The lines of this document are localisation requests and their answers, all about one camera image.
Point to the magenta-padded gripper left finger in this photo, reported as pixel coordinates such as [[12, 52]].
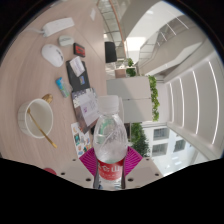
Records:
[[75, 171]]

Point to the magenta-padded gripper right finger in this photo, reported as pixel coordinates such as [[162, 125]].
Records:
[[145, 170]]

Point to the clear red-label water bottle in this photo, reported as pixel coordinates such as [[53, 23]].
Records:
[[110, 146]]

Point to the green plant hedge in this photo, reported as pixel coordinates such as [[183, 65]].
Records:
[[140, 141]]

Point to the colourful sticker sheet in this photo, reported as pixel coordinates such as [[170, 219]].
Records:
[[80, 140]]

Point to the gold spoon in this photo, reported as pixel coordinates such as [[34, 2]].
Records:
[[41, 130]]

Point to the green plants atop cabinet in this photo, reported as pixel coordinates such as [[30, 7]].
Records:
[[154, 96]]

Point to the teal tube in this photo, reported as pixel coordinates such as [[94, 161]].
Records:
[[62, 87]]

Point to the ceiling light strips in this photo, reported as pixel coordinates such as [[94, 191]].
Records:
[[196, 100]]

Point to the black notebook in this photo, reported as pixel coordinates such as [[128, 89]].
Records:
[[75, 81]]

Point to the wooden planter with plants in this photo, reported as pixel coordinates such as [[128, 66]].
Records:
[[130, 70]]

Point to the white paper slip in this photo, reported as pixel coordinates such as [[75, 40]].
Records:
[[77, 65]]

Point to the white computer mouse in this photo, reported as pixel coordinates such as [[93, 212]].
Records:
[[52, 55]]

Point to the small red black box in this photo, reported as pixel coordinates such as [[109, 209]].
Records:
[[79, 49]]

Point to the black chair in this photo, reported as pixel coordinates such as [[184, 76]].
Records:
[[110, 51]]

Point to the small white oval device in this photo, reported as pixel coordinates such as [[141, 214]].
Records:
[[66, 40]]

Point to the white power strip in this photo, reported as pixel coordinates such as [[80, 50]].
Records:
[[58, 26]]

